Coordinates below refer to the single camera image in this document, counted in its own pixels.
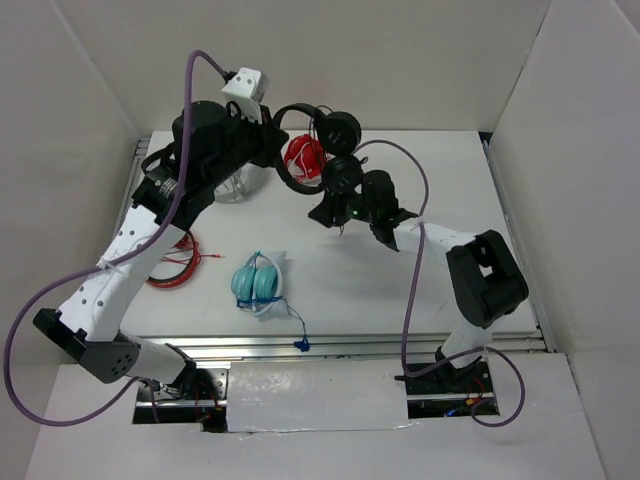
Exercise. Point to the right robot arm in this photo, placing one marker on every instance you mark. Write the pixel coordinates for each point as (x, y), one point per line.
(486, 280)

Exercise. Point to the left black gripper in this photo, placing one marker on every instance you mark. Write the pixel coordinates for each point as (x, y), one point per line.
(270, 138)

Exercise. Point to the teal white headphones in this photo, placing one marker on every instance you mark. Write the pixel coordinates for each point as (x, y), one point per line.
(259, 288)

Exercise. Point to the black wired headphones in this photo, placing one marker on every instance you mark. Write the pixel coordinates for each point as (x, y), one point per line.
(339, 133)

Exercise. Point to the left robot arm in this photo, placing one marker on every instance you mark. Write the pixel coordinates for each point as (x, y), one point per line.
(178, 185)

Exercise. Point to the grey white headphones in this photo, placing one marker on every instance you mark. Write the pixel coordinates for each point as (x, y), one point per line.
(241, 185)

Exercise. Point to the red wrapped headphones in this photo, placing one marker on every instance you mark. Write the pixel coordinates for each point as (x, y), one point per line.
(305, 159)

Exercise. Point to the black headphones at back left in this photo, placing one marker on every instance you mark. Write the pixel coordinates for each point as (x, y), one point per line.
(157, 158)

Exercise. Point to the white foil-covered panel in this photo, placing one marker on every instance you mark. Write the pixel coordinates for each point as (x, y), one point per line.
(326, 395)

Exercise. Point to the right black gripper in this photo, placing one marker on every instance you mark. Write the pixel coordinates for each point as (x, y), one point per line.
(331, 206)

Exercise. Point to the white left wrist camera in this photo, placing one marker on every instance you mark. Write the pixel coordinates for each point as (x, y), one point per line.
(247, 88)

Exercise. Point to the red black headphones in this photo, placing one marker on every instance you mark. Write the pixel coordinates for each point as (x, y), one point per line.
(179, 264)

